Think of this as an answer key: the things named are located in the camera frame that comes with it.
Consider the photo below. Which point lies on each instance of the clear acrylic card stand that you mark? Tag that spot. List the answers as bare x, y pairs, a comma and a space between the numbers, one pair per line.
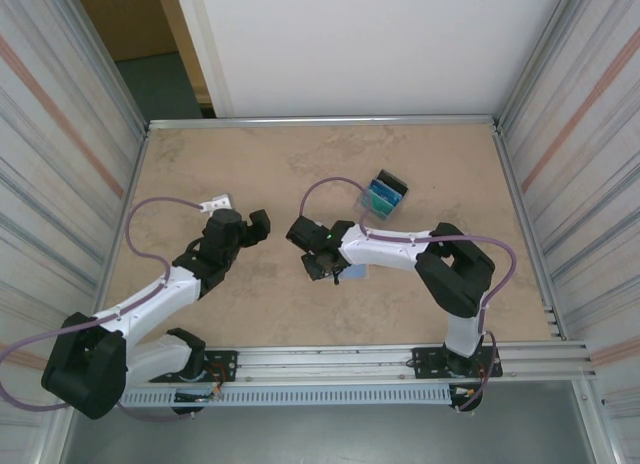
361, 211

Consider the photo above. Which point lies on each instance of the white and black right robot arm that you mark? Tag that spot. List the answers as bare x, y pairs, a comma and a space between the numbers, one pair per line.
390, 246

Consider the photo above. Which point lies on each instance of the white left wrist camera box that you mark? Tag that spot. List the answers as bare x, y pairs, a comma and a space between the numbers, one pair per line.
217, 202

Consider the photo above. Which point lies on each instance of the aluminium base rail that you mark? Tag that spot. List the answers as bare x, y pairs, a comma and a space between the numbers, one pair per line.
325, 366

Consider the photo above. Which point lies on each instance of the teal credit card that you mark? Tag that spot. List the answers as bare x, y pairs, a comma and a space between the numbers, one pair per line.
382, 204

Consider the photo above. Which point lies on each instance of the aluminium table side rail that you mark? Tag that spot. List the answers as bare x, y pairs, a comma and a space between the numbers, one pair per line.
505, 156

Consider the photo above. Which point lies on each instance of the aluminium table end rail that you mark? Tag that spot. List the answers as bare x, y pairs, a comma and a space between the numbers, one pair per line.
325, 121

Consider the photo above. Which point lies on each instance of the beige card holder wallet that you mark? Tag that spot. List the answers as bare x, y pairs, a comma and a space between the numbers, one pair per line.
356, 272

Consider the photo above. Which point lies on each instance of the black credit card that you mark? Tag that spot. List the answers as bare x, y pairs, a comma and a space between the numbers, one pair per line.
392, 178

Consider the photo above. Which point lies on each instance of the brown wooden door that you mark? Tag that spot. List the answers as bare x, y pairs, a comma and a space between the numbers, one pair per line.
125, 19

